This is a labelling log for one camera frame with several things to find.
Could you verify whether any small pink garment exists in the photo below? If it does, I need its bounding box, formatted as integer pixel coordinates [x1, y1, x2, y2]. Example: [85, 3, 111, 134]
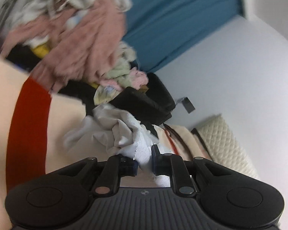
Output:
[98, 67, 149, 91]

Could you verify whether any right blue curtain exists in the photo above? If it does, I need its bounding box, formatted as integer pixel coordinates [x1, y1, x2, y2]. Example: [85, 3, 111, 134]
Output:
[123, 0, 242, 73]

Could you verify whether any black wall socket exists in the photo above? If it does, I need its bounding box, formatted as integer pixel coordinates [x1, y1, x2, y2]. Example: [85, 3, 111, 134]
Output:
[181, 97, 195, 114]

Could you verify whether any pink fluffy blanket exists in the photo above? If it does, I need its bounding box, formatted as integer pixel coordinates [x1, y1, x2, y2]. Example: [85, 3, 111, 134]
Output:
[0, 0, 125, 92]

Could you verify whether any beige quilted headboard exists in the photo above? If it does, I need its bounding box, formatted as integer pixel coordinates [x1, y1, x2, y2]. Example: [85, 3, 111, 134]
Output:
[197, 115, 260, 179]

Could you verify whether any white t-shirt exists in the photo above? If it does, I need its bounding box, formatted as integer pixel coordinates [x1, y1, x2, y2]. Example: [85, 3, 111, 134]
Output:
[63, 104, 162, 187]

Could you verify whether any black armchair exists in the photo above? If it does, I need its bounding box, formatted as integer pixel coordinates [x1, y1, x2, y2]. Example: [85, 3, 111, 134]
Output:
[110, 73, 176, 126]

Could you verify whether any pale green garment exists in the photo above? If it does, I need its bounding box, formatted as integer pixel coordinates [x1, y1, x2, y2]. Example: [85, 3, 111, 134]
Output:
[103, 41, 137, 88]

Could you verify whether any striped fleece bed blanket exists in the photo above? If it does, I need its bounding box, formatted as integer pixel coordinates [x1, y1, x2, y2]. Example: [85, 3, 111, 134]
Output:
[0, 56, 214, 230]

